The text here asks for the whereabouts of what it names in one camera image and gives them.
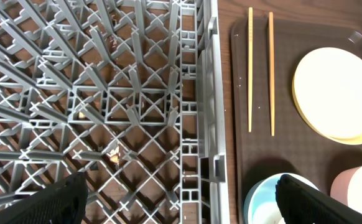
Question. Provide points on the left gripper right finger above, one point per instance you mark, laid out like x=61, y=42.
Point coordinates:
x=300, y=203

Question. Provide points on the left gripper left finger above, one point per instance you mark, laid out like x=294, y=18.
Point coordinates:
x=61, y=202

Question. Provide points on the pink bowl with rice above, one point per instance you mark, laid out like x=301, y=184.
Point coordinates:
x=347, y=188

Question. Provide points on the wooden chopstick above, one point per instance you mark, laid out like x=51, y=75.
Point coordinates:
x=250, y=67
x=271, y=71

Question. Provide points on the grey dishwasher rack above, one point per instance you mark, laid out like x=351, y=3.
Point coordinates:
x=127, y=93

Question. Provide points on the light blue bowl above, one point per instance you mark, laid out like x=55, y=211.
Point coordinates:
x=260, y=206

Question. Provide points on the dark brown serving tray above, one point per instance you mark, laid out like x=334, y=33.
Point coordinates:
x=296, y=147

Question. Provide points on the yellow plate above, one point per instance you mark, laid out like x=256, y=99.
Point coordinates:
x=327, y=92

